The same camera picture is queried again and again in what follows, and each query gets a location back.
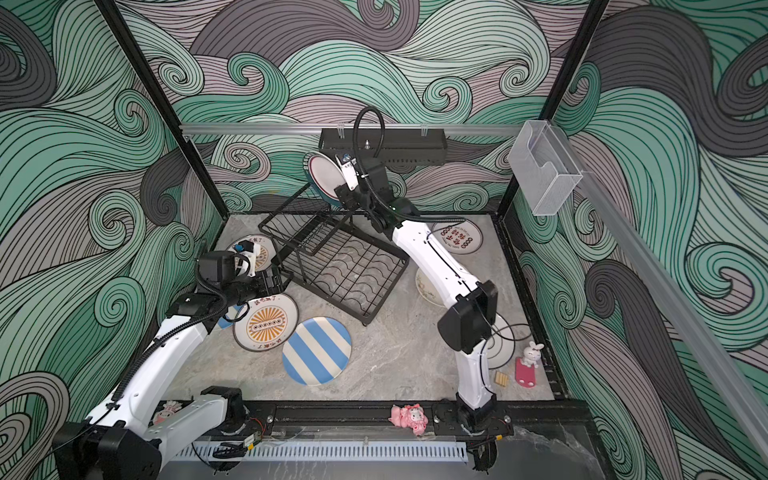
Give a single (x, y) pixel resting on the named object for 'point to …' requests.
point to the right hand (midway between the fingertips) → (353, 177)
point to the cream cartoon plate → (427, 290)
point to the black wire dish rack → (343, 262)
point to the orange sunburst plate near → (268, 323)
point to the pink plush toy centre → (411, 416)
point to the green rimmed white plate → (324, 173)
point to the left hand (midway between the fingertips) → (282, 274)
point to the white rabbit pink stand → (525, 367)
